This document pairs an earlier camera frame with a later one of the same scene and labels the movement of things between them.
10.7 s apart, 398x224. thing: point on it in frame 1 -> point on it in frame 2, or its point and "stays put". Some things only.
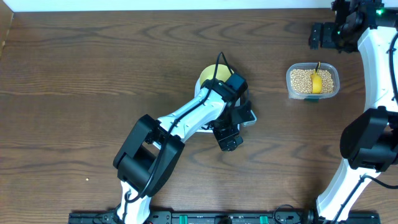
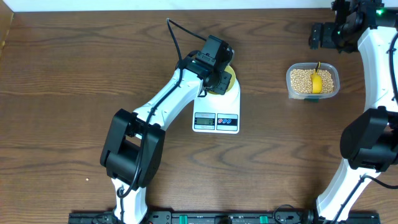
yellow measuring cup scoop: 316,80 stays put
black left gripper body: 227,137 -> 222,84
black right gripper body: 333,37 stays put
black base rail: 221,218 stays put
